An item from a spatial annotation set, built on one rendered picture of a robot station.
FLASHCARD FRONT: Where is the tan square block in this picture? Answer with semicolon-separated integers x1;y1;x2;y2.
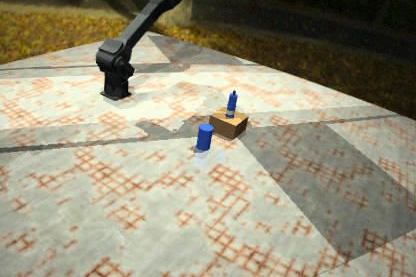
209;107;249;140

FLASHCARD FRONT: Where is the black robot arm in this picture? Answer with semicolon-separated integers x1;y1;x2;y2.
95;0;181;101

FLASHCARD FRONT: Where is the blue marker cap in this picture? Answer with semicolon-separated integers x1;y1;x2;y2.
196;124;213;151

